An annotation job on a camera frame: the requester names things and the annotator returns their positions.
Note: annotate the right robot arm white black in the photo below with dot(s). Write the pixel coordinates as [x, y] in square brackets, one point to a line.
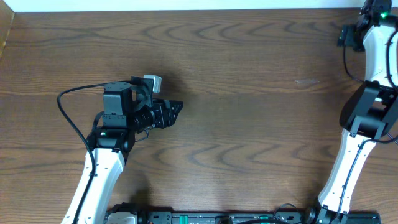
[369, 113]

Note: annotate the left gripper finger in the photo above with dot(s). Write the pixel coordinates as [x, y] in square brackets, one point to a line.
[173, 106]
[172, 117]

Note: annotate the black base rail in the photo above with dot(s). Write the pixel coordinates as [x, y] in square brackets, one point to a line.
[131, 213]

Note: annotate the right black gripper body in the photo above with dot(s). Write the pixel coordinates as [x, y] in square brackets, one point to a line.
[351, 37]

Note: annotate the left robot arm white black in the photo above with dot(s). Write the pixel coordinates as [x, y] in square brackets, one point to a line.
[129, 109]

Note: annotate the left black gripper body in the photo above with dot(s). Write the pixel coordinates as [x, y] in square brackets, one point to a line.
[160, 114]

